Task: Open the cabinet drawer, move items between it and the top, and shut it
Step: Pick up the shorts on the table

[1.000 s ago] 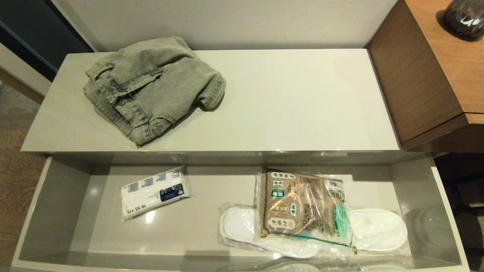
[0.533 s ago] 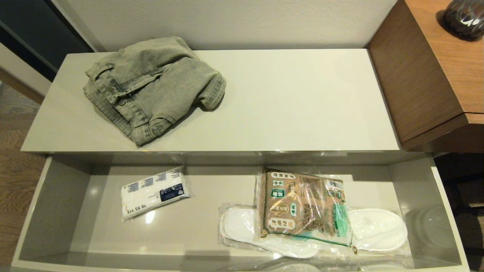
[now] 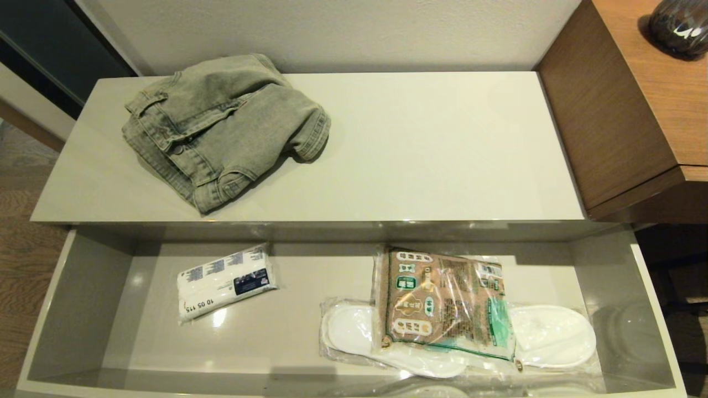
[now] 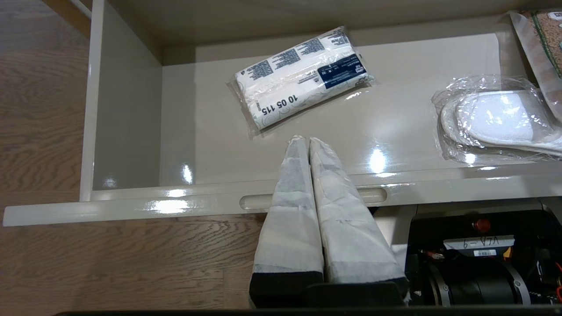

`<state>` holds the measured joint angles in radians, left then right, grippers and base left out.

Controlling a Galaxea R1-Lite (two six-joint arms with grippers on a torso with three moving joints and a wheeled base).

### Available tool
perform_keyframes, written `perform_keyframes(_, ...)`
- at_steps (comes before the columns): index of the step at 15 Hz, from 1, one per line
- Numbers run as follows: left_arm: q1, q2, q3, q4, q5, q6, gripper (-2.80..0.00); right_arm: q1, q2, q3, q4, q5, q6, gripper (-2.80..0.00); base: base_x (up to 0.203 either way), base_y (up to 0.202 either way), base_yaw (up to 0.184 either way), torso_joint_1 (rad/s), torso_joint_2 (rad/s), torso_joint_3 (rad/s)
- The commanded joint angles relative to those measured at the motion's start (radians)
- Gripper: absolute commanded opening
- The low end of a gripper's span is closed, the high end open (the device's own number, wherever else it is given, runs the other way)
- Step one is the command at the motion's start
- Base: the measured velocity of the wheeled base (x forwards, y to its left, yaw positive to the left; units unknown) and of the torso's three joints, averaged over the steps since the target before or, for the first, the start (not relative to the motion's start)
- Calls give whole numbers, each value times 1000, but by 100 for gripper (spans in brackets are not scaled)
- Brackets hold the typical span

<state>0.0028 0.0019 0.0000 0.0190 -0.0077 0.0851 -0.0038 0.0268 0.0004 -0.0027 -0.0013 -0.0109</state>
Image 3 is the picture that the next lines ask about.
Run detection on grey denim jeans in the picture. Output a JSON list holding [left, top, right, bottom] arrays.
[[122, 54, 332, 215]]

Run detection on white cabinet drawer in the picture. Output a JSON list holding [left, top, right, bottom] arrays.
[[15, 221, 686, 398]]

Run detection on white slipper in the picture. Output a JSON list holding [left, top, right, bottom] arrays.
[[322, 303, 471, 379], [509, 305, 598, 369]]

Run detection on brown printed snack bag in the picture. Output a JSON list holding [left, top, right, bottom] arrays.
[[372, 246, 518, 363]]

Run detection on white tissue pack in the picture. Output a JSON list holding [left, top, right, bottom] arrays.
[[177, 243, 279, 324]]

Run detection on clear plastic slipper bag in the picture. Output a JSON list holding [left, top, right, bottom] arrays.
[[318, 297, 606, 383]]

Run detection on brown wooden desk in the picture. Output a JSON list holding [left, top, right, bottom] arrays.
[[535, 0, 708, 223]]

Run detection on dark glass vase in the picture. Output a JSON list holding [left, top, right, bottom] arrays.
[[647, 0, 708, 60]]

